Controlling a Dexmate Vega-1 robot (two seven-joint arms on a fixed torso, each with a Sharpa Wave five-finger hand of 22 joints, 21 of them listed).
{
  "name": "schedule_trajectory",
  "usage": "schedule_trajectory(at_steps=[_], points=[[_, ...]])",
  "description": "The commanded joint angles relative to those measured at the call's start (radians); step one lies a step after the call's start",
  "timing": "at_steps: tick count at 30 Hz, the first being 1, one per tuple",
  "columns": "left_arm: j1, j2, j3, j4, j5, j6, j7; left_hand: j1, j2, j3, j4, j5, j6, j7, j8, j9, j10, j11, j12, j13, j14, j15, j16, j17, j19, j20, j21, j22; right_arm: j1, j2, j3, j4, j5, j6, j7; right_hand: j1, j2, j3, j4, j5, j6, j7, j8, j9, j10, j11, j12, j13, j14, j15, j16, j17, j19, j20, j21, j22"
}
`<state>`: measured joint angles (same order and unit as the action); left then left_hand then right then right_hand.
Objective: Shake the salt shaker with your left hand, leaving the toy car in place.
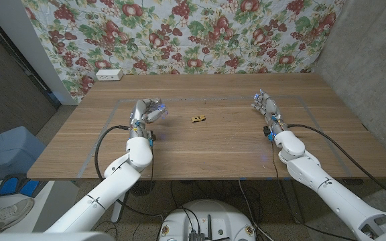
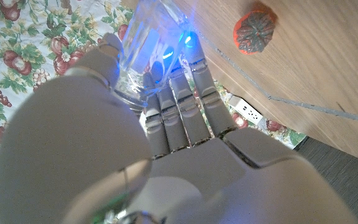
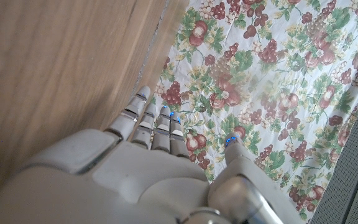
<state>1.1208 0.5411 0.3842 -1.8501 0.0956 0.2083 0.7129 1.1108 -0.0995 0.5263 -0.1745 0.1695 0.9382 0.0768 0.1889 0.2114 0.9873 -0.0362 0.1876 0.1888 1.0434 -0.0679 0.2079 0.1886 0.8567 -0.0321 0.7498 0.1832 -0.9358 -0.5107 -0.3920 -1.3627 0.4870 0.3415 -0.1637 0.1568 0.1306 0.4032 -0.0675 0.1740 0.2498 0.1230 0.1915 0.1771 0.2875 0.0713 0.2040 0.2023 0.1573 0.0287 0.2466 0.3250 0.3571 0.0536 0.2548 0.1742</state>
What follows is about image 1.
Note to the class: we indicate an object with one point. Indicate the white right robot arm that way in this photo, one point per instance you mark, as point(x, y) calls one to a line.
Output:
point(330, 194)

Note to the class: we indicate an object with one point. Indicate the yellow toy car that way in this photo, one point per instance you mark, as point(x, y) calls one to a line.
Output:
point(198, 118)

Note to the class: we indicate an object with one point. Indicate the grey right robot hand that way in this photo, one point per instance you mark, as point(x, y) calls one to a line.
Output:
point(270, 107)

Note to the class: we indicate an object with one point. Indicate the fruit print backdrop cloth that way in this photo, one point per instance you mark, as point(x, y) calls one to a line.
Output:
point(186, 37)

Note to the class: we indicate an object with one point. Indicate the white sneaker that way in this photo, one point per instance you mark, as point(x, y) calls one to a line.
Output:
point(5, 214)

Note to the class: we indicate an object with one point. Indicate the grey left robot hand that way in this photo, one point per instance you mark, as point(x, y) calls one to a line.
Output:
point(137, 112)

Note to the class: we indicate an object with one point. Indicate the white table leg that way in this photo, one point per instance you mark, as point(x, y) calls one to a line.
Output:
point(116, 212)

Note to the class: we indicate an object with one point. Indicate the white power strip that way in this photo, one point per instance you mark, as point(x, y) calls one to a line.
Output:
point(109, 75)

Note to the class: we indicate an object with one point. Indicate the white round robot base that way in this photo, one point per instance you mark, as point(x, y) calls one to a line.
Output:
point(209, 217)

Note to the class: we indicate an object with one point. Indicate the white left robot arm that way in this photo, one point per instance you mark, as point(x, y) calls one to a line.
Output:
point(116, 190)

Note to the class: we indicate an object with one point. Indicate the blue grey padded seat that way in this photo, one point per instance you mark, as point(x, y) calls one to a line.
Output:
point(8, 150)

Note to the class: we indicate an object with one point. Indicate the grey table leg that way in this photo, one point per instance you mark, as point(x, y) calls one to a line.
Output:
point(293, 204)

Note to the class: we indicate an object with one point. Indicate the blue and black foot pedal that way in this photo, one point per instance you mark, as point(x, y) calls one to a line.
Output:
point(10, 185)

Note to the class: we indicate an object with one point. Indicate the white door frame post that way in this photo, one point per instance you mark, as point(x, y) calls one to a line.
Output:
point(29, 43)

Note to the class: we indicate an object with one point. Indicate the clear glass salt shaker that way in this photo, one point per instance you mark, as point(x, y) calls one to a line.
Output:
point(161, 110)

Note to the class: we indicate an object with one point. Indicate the black round table foot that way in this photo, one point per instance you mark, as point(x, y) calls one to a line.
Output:
point(144, 189)

